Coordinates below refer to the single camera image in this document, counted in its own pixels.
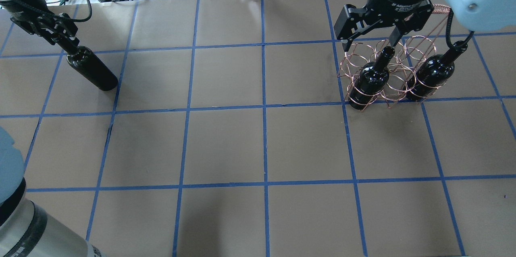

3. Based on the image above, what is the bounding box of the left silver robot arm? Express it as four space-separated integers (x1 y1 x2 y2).
1 0 118 257

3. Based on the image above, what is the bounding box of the copper wire wine basket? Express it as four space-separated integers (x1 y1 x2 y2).
337 4 451 112

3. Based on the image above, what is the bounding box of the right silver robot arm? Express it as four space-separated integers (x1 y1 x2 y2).
334 0 516 51

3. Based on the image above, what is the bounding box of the dark wine bottle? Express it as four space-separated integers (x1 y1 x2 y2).
348 46 395 111
58 41 118 91

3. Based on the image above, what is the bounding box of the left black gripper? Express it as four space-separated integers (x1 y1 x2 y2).
1 0 80 51

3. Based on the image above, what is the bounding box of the dark wine bottle far basket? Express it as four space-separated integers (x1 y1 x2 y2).
403 41 468 101

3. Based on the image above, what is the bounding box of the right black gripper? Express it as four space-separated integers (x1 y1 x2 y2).
334 0 435 52

